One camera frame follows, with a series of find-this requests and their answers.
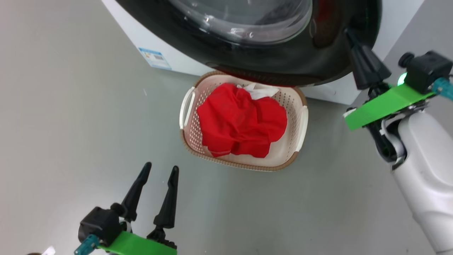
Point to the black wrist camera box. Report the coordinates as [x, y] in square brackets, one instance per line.
[99, 226]
[426, 71]

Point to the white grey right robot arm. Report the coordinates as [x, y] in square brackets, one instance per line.
[428, 170]

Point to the teal right camera connector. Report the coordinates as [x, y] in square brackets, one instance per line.
[444, 88]

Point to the dark round glass washer door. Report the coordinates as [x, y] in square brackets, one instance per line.
[283, 60]

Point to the blue white energy label sticker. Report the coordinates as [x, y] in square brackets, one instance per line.
[154, 58]

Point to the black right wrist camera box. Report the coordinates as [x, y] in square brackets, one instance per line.
[426, 71]

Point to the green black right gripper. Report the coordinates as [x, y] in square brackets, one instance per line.
[385, 106]

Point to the teal left camera connector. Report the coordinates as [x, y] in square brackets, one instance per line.
[86, 245]

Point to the white front-load washing machine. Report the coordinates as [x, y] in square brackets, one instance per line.
[184, 64]

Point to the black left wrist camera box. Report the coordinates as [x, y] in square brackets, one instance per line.
[99, 226]

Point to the teal camera connector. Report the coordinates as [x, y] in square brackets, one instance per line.
[444, 88]
[86, 245]

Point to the white grey garment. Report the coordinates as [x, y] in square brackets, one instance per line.
[260, 92]

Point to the cream perforated basket brown rim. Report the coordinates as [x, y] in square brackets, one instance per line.
[288, 152]

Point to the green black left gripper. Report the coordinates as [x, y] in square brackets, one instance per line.
[138, 246]

